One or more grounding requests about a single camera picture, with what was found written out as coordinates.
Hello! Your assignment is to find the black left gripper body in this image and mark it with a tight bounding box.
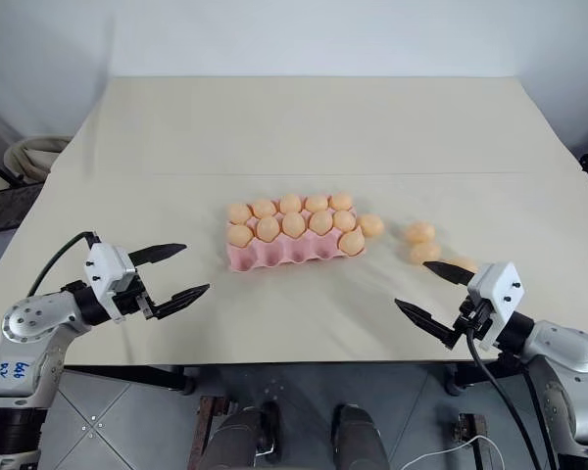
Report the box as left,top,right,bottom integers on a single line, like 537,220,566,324
110,272,160,323

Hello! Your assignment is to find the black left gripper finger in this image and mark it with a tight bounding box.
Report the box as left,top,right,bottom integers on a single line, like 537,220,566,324
151,282,212,322
127,241,187,270

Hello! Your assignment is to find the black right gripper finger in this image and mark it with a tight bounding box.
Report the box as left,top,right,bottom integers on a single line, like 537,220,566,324
422,260,476,287
393,298,461,351

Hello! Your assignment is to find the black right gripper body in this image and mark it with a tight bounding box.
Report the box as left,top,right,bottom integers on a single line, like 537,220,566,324
453,295,495,351

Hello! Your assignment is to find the pink egg tray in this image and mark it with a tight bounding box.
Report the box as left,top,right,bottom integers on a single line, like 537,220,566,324
225,204,368,273

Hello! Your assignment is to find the dark rounded shape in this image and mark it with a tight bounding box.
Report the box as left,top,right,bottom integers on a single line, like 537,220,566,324
203,399,283,470
332,402,392,470

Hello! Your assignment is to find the black mesh chair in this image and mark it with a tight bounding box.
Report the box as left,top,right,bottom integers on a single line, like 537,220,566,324
0,145,41,231

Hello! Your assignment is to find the beige cloth bag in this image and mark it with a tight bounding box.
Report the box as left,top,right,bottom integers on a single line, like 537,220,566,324
4,135,74,186

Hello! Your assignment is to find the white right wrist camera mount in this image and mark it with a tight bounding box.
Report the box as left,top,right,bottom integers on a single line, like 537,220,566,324
465,260,527,345

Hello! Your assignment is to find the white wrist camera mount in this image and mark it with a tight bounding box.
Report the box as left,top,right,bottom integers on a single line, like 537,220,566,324
83,242,139,323
465,260,527,345

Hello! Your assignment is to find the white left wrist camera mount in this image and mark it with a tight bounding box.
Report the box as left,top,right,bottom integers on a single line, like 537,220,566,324
83,242,139,323

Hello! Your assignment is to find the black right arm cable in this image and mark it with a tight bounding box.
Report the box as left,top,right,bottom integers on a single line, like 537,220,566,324
465,326,544,470
517,361,560,470

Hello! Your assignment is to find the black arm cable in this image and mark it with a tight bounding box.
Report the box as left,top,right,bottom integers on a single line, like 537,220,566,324
517,361,560,470
25,230,102,299
465,326,544,470

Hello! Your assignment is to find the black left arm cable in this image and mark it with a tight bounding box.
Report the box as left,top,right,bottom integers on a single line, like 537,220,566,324
25,230,102,299

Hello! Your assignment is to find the rusty metal bracket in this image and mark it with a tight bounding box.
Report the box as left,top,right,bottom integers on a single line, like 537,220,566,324
186,394,231,470
453,412,494,470

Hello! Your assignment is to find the white floor cable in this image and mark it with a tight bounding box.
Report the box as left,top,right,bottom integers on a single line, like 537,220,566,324
402,434,507,470

